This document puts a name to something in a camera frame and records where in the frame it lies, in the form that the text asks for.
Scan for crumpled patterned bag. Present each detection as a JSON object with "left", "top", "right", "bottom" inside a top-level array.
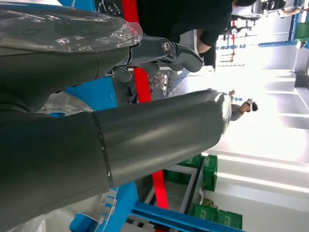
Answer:
[{"left": 148, "top": 72, "right": 167, "bottom": 91}]

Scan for stacked green crates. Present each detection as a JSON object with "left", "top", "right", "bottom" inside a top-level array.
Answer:
[{"left": 164, "top": 154, "right": 219, "bottom": 192}]

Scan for chrome chair base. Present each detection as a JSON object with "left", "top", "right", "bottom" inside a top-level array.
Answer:
[{"left": 98, "top": 0, "right": 121, "bottom": 16}]

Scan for standing person with headset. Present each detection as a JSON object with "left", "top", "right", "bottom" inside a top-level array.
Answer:
[{"left": 228, "top": 89, "right": 259, "bottom": 122}]

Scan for seated person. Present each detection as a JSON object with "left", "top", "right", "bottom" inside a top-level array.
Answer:
[{"left": 136, "top": 0, "right": 256, "bottom": 70}]

